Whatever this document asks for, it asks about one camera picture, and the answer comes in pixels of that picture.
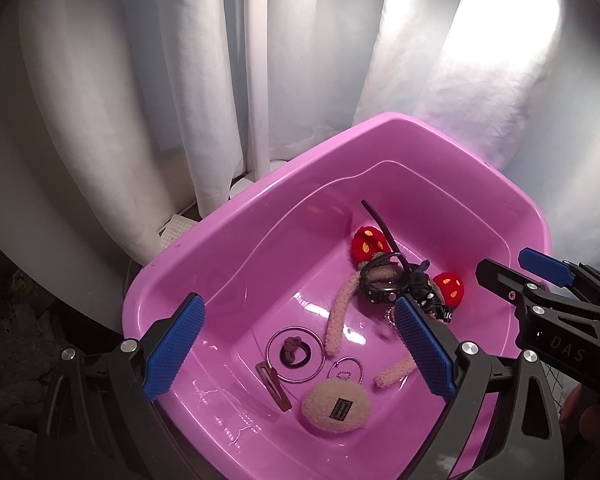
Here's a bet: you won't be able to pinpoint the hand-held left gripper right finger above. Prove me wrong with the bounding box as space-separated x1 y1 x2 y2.
394 295 566 480

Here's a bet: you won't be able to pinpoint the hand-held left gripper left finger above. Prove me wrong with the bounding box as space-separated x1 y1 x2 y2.
35 292 207 480

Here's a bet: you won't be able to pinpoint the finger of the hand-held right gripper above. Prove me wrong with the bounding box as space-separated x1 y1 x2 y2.
475 258 556 321
517 247 600 306

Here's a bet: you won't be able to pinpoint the black wrist watch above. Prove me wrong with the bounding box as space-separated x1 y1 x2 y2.
358 200 416 306

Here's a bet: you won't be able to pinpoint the silver bangle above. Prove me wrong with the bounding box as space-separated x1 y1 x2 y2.
266 326 326 386

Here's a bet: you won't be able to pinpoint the plush toy red mushroom ends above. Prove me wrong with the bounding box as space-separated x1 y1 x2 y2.
324 226 466 389

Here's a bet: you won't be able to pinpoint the black leather keychain with ring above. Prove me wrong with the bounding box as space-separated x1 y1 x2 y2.
328 356 365 386

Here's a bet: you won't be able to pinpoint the brown snap hair clip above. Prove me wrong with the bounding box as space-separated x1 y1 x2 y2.
255 360 293 412

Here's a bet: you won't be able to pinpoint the beige plush face keychain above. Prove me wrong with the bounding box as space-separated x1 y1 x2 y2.
300 379 372 433

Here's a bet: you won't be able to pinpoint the hair tie with brown charm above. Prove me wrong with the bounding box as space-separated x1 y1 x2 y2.
278 335 311 370

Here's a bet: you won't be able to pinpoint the pink plastic basin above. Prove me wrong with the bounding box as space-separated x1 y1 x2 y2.
121 112 553 480

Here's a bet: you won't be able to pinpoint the person's right hand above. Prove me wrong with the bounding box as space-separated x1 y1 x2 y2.
560 382 600 461

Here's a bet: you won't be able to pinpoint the white gridded paper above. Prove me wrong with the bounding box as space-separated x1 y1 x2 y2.
159 214 201 251

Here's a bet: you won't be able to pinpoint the white curtain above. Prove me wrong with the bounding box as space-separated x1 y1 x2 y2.
0 0 600 281

